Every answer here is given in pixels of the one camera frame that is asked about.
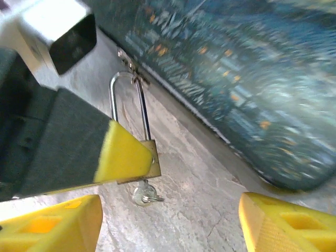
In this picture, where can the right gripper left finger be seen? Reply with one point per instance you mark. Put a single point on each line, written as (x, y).
(52, 228)

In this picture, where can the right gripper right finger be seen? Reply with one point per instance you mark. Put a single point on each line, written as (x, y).
(288, 225)

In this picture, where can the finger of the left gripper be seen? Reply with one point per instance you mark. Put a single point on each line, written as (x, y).
(86, 147)

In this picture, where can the small silver key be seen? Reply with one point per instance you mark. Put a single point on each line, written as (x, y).
(140, 195)

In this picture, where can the brass padlock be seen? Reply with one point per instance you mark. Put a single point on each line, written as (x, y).
(156, 169)

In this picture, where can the starry night painted box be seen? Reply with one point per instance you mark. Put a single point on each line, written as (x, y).
(236, 78)

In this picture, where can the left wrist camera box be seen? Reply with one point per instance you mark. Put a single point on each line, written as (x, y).
(47, 21)

